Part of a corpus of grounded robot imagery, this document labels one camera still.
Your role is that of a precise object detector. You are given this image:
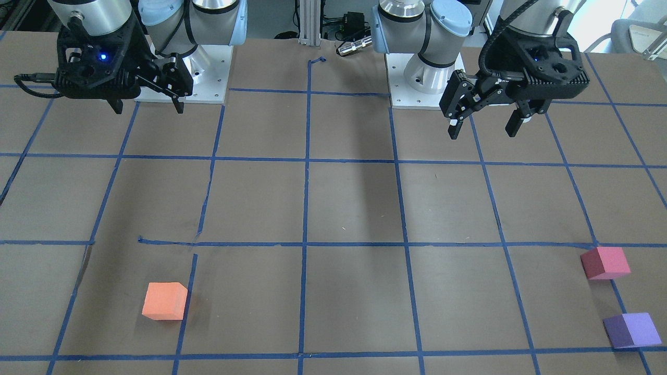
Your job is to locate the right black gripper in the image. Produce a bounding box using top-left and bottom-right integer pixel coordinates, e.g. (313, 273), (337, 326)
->
(53, 11), (193, 115)

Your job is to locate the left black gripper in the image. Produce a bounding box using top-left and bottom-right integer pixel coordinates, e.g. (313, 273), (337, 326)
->
(440, 17), (590, 140)

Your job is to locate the red foam block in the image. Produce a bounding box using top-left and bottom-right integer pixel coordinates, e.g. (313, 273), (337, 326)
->
(580, 246), (632, 280)

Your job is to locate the orange foam block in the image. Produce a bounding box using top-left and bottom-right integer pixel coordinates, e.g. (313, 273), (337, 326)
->
(141, 282), (188, 320)

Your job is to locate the purple foam block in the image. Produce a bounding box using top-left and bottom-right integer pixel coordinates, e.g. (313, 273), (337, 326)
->
(602, 312), (662, 349)

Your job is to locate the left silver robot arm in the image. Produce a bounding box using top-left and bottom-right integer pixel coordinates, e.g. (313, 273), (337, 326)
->
(370, 1), (590, 140)

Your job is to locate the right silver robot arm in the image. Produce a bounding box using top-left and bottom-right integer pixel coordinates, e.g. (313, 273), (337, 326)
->
(48, 1), (248, 114)

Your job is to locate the silver metal connector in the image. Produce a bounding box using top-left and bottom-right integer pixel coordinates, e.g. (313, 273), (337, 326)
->
(336, 35), (373, 57)

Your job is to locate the black power adapter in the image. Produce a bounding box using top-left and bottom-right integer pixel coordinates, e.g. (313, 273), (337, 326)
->
(341, 11), (365, 34)

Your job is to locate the grey chair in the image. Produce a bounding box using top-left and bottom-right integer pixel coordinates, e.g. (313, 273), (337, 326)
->
(610, 1), (666, 54)

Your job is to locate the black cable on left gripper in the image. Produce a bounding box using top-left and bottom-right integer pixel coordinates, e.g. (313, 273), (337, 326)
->
(478, 16), (522, 79)

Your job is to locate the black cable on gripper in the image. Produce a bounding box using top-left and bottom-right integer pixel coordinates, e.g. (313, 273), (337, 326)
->
(478, 16), (522, 79)
(14, 73), (66, 99)

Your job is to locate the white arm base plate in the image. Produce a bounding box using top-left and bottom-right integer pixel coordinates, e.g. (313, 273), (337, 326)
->
(385, 53), (465, 110)
(134, 45), (233, 104)

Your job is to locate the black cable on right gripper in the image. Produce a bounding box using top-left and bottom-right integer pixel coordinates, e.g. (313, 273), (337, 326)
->
(14, 73), (66, 99)

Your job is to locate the aluminium extrusion post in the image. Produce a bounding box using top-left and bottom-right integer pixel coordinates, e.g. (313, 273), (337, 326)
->
(297, 0), (322, 47)

